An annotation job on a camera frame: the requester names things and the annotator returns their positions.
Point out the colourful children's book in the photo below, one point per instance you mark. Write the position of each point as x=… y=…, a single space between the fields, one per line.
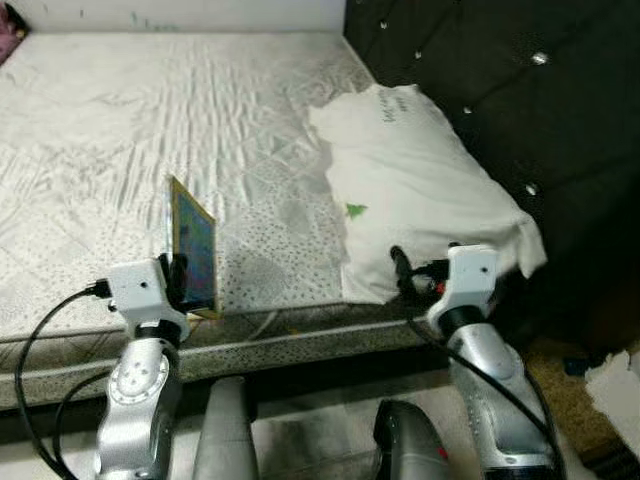
x=200 y=240

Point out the white pillow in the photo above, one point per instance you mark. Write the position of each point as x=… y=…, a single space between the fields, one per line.
x=420 y=190

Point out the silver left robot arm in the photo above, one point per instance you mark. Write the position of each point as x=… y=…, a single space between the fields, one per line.
x=135 y=410

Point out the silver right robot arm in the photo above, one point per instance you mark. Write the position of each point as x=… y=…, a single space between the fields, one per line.
x=490 y=390

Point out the robot left leg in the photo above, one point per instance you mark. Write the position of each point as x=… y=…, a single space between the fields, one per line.
x=225 y=440

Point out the robot leg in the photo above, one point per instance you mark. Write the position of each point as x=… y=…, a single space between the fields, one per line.
x=225 y=440
x=410 y=450

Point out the white patterned mattress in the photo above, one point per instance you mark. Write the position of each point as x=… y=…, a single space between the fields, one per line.
x=150 y=130

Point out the small blue object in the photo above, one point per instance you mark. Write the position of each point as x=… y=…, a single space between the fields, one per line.
x=575 y=367

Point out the robot right leg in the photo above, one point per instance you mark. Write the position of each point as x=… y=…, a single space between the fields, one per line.
x=410 y=450

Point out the brown rug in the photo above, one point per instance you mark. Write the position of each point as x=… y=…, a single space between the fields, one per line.
x=560 y=395

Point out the white cardboard piece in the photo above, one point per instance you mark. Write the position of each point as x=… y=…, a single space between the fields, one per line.
x=615 y=400

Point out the dark tufted headboard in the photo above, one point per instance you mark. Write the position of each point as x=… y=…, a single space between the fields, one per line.
x=540 y=120

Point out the purple cartoon print blanket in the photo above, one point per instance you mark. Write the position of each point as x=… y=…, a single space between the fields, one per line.
x=10 y=48

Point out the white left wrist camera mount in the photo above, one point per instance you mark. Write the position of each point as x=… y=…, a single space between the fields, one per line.
x=140 y=292

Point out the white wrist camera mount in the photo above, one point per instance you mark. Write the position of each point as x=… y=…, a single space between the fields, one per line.
x=470 y=280
x=140 y=292

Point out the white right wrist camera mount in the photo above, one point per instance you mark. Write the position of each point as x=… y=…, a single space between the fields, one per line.
x=470 y=280

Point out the dark bed frame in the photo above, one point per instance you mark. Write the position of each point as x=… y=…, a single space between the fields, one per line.
x=310 y=385

